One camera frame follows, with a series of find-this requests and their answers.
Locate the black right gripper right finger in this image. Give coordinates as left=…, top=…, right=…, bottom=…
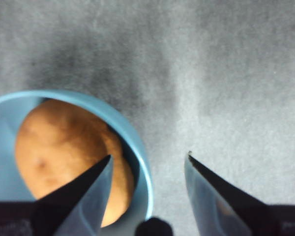
left=184, top=151, right=295, bottom=236

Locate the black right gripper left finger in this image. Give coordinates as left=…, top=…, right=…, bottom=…
left=0, top=154, right=114, bottom=236

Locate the blue bowl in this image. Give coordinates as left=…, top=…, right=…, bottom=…
left=0, top=89, right=154, bottom=236

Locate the brown potato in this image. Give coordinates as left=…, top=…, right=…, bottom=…
left=14, top=99, right=135, bottom=228

